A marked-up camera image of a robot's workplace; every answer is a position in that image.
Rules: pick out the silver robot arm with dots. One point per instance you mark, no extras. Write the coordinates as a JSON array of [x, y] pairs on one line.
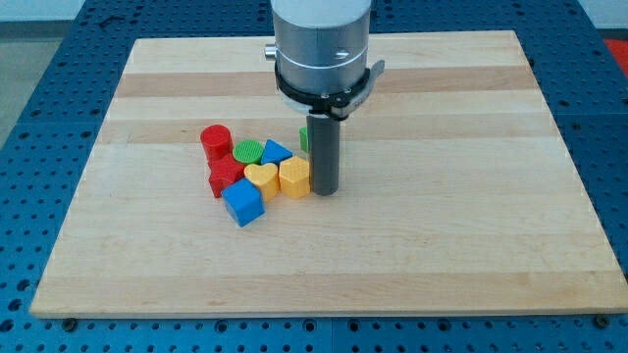
[[321, 48]]

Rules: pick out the green star block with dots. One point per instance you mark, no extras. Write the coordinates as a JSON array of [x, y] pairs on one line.
[[303, 139]]

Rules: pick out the red star block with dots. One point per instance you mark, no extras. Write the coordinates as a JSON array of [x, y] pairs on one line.
[[223, 173]]

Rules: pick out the yellow hexagon block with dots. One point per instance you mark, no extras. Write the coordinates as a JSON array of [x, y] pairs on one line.
[[294, 177]]

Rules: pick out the blue triangle block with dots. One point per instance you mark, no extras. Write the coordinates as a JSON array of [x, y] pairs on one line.
[[274, 153]]

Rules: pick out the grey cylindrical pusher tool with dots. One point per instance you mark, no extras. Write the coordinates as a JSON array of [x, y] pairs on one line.
[[324, 154]]

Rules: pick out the yellow heart block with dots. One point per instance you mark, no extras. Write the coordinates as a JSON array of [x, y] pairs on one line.
[[265, 178]]

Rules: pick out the green cylinder block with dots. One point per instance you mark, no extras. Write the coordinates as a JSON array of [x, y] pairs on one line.
[[248, 151]]

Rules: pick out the blue cube block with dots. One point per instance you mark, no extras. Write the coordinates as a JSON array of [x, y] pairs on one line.
[[243, 201]]

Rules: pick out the red cylinder block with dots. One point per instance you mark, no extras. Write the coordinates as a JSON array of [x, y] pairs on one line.
[[217, 142]]

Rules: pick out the wooden board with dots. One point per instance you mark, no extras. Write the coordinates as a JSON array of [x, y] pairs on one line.
[[458, 196]]

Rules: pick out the blue perforated table plate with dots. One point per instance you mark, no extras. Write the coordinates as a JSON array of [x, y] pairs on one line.
[[45, 153]]

